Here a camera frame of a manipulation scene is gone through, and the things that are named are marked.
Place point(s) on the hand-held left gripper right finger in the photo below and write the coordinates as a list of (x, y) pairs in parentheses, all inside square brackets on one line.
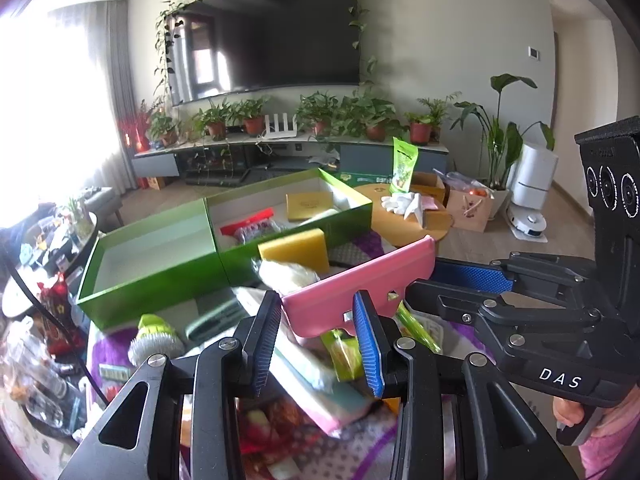
[(367, 350)]

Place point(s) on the red snack packet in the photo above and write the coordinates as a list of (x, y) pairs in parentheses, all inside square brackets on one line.
[(247, 230)]

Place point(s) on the pink cloth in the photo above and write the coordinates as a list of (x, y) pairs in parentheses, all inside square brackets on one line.
[(432, 201)]

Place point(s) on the large-leaf floor plant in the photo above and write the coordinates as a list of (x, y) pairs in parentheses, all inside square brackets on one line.
[(500, 130)]

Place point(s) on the white triangular stand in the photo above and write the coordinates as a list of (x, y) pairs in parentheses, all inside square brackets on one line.
[(415, 212)]

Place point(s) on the white robot vacuum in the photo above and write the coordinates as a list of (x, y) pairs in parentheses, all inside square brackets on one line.
[(529, 222)]

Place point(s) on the green cardboard box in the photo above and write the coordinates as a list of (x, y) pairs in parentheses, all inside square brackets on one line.
[(150, 285), (345, 220)]

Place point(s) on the wall-mounted television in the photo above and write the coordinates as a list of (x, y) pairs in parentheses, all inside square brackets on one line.
[(270, 40)]

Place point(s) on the round wooden side table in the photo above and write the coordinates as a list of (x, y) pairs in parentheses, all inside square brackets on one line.
[(395, 220)]

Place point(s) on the pastel cloth pack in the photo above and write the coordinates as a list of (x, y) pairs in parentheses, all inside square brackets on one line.
[(310, 380)]

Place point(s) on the brown cardboard box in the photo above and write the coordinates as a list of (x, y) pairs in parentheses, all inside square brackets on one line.
[(430, 182)]

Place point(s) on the person's right hand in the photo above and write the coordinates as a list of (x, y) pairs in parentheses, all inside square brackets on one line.
[(567, 412)]

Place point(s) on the green snack pouch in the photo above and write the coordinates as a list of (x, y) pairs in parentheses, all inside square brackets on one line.
[(404, 165)]

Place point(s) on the potted fern plant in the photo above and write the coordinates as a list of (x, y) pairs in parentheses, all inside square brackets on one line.
[(421, 132)]

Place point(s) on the lime green packet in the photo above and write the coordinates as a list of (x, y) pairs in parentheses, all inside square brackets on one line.
[(340, 355)]

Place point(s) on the grey curtain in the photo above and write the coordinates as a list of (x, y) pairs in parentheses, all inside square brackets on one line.
[(112, 90)]

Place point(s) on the white vacuum dock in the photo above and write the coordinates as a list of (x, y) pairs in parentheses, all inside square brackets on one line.
[(535, 175)]

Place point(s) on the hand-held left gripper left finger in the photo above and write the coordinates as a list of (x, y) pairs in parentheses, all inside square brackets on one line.
[(262, 345)]

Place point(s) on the brown paper bag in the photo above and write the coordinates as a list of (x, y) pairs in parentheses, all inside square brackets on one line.
[(470, 210)]

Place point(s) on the gold square box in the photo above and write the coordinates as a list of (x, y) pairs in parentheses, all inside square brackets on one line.
[(309, 205)]

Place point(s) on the large bushy potted plant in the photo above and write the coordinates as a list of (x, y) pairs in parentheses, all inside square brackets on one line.
[(376, 130)]

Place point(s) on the green white brush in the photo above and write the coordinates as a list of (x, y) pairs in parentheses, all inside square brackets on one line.
[(155, 345)]

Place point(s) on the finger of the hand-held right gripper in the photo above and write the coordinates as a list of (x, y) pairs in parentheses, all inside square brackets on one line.
[(470, 275), (450, 302)]

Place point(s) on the red flower arrangement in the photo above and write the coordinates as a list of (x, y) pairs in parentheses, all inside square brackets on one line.
[(134, 127)]

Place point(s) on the yellow cardboard box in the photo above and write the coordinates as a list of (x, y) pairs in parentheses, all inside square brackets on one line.
[(437, 220)]

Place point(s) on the clear bag of cotton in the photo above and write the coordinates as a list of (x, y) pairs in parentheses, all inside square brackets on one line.
[(287, 275)]

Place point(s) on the small spider plant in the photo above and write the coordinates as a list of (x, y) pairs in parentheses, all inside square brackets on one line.
[(76, 212)]

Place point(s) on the white router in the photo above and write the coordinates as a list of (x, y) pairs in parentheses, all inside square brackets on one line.
[(280, 132)]

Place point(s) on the green printed carton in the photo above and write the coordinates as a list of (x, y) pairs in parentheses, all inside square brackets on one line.
[(365, 178)]

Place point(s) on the red gift bag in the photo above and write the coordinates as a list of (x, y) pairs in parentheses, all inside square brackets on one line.
[(55, 315)]

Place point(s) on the white gloves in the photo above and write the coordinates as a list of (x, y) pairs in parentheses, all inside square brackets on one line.
[(395, 202)]

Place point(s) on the red printed packet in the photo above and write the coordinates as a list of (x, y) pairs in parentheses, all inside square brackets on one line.
[(280, 425)]

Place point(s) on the oval coffee table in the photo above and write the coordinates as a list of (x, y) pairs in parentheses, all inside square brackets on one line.
[(20, 300)]

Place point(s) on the large pink clip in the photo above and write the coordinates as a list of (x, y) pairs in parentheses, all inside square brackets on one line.
[(350, 285)]

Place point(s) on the potted green plant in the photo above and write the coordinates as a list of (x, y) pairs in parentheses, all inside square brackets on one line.
[(216, 127), (167, 135), (254, 122), (321, 125)]

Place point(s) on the yellow sponge block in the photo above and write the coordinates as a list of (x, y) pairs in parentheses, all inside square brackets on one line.
[(295, 250)]

